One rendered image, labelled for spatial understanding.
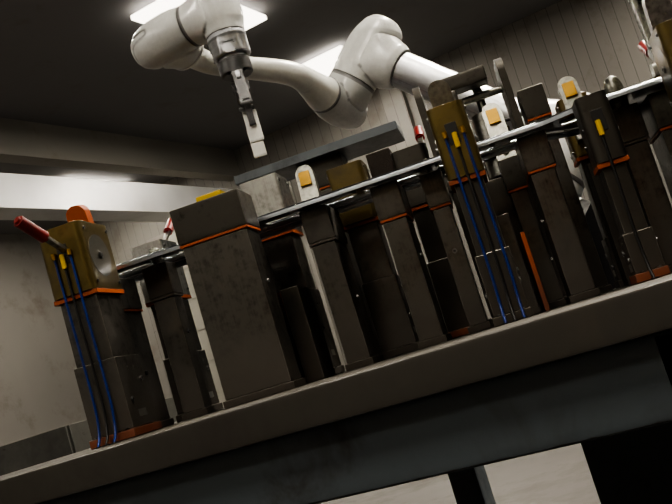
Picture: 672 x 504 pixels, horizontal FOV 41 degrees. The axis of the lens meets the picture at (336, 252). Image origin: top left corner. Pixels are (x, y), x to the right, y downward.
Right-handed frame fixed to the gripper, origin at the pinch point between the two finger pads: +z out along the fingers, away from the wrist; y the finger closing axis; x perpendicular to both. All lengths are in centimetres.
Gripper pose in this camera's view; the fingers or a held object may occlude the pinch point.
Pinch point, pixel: (258, 144)
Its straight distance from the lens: 202.6
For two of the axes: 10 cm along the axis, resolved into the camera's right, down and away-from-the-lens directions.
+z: 2.9, 9.5, -1.2
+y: 0.3, -1.4, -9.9
